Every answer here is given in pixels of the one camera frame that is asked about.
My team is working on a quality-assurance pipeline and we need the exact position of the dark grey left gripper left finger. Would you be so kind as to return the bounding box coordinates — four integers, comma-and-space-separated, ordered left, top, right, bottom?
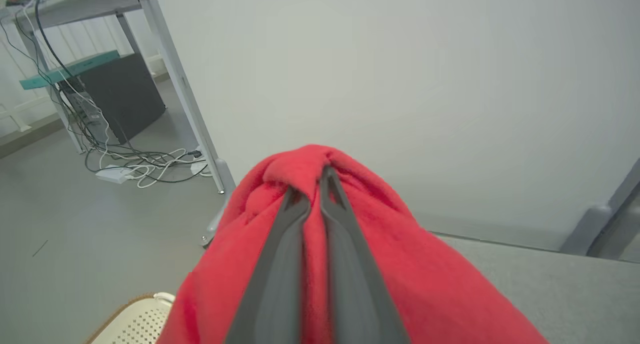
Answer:
225, 187, 312, 344

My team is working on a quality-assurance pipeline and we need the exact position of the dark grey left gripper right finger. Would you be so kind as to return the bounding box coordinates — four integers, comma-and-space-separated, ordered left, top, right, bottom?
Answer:
319, 166, 412, 344

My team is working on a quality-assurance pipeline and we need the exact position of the red Bulls 23 jersey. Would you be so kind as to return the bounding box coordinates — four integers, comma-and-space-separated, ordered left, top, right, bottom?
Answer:
157, 144, 548, 344

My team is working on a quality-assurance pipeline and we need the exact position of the cream perforated laundry basket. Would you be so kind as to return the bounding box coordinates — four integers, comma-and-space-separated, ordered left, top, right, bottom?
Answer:
85, 293, 177, 344

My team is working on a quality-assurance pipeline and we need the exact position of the white power adapter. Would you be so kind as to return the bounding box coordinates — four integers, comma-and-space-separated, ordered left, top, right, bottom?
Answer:
95, 165, 135, 185

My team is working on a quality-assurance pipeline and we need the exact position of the black computer tower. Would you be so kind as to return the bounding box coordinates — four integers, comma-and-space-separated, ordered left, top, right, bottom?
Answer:
59, 53, 167, 145

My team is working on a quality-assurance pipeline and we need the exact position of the grey metal desk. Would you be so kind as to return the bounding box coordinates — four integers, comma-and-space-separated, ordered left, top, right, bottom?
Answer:
0, 0, 148, 155

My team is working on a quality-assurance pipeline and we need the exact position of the white cable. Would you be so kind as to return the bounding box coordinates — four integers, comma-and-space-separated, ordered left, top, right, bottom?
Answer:
97, 147, 208, 190

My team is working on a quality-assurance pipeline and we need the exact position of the black cable bundle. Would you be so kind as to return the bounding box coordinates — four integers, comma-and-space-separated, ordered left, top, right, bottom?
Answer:
0, 0, 211, 185

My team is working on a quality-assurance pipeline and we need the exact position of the grey partition post with foot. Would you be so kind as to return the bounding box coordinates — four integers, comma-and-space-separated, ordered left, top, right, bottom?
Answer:
586, 182, 640, 261
559, 157, 640, 257
132, 0, 237, 248

